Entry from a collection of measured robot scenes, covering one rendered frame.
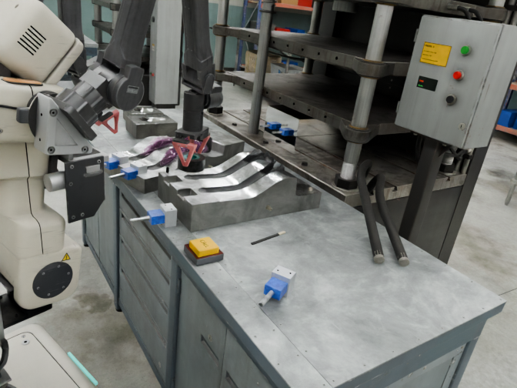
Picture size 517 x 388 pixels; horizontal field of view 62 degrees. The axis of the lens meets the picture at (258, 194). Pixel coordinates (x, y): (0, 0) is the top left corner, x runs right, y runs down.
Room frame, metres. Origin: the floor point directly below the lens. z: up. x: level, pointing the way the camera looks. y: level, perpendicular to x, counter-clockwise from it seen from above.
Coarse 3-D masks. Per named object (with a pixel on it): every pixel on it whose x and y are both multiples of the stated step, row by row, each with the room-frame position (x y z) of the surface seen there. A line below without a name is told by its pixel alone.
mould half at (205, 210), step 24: (216, 168) 1.44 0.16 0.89; (168, 192) 1.25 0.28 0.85; (216, 192) 1.22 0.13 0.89; (240, 192) 1.26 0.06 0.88; (264, 192) 1.26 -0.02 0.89; (288, 192) 1.32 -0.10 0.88; (312, 192) 1.39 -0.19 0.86; (192, 216) 1.11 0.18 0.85; (216, 216) 1.16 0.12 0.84; (240, 216) 1.21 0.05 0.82; (264, 216) 1.27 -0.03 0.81
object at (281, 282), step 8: (272, 272) 0.88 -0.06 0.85; (280, 272) 0.89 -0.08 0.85; (288, 272) 0.89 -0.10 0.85; (272, 280) 0.87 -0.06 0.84; (280, 280) 0.87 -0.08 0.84; (288, 280) 0.87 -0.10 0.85; (272, 288) 0.84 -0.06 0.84; (280, 288) 0.84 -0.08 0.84; (288, 288) 0.86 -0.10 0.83; (272, 296) 0.84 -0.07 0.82; (280, 296) 0.83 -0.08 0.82; (264, 304) 0.79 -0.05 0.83
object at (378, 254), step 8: (360, 184) 1.42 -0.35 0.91; (360, 192) 1.38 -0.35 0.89; (368, 192) 1.37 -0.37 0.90; (368, 200) 1.33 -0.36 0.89; (368, 208) 1.29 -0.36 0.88; (368, 216) 1.25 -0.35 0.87; (368, 224) 1.22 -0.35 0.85; (368, 232) 1.19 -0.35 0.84; (376, 232) 1.17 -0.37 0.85; (376, 240) 1.14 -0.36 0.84; (376, 248) 1.11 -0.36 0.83; (376, 256) 1.08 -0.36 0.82
